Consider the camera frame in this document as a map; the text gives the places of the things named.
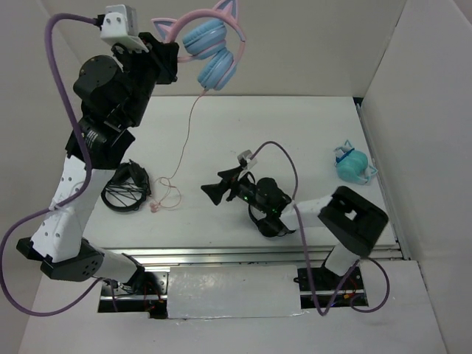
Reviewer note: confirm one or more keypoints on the aluminium front rail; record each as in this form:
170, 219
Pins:
161, 257

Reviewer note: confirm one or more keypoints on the pink blue cat-ear headphones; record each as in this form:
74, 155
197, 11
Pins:
208, 40

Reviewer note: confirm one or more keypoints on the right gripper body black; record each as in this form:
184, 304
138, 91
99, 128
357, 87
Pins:
244, 189

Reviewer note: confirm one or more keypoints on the white foil-taped panel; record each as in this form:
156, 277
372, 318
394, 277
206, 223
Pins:
243, 291

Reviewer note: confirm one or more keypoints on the teal cat-ear headphones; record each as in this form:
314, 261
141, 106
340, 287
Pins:
353, 165

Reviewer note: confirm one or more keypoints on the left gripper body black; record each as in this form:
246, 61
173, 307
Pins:
144, 70

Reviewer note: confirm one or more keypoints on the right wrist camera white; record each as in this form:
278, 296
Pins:
247, 160

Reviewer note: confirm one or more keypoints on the black on-ear headphones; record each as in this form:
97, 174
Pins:
269, 227

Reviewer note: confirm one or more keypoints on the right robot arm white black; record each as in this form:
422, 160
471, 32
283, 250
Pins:
354, 221

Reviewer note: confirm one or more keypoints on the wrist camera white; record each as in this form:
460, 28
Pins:
247, 160
120, 22

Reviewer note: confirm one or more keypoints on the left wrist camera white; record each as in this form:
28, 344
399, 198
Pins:
120, 22

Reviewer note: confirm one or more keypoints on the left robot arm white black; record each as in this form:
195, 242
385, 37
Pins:
115, 91

